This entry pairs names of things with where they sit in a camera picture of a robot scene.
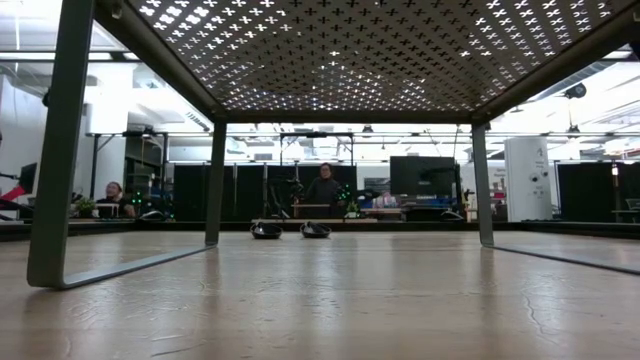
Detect black aluminium frame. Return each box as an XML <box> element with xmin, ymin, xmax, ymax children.
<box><xmin>0</xmin><ymin>209</ymin><xmax>640</xmax><ymax>241</ymax></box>

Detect black partition wall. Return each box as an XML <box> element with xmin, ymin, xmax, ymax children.
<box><xmin>557</xmin><ymin>162</ymin><xmax>640</xmax><ymax>221</ymax></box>
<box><xmin>172</xmin><ymin>163</ymin><xmax>359</xmax><ymax>221</ymax></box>

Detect black teardrop plate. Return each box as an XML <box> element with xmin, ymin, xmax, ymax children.
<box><xmin>249</xmin><ymin>221</ymin><xmax>284</xmax><ymax>241</ymax></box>
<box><xmin>299</xmin><ymin>221</ymin><xmax>333</xmax><ymax>240</ymax></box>

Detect person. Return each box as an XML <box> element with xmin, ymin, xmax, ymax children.
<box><xmin>97</xmin><ymin>180</ymin><xmax>136</xmax><ymax>220</ymax></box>
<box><xmin>304</xmin><ymin>162</ymin><xmax>346</xmax><ymax>220</ymax></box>

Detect pink object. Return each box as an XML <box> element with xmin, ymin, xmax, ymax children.
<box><xmin>373</xmin><ymin>192</ymin><xmax>399</xmax><ymax>210</ymax></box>

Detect black monitor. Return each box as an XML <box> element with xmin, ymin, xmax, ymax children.
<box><xmin>17</xmin><ymin>162</ymin><xmax>39</xmax><ymax>196</ymax></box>
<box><xmin>389</xmin><ymin>156</ymin><xmax>457</xmax><ymax>197</ymax></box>

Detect grey perforated metal riser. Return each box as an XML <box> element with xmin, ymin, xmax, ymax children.
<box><xmin>27</xmin><ymin>0</ymin><xmax>640</xmax><ymax>290</ymax></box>

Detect black metal rig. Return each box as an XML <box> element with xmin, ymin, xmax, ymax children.
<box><xmin>85</xmin><ymin>130</ymin><xmax>170</xmax><ymax>202</ymax></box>

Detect red object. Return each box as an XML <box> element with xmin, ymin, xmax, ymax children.
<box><xmin>0</xmin><ymin>185</ymin><xmax>26</xmax><ymax>204</ymax></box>

